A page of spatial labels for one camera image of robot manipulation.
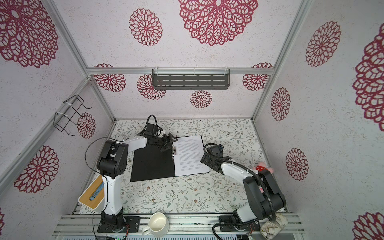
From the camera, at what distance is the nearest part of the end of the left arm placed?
0.87 metres

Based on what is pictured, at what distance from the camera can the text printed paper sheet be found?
0.94 m

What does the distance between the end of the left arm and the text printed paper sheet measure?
74mm
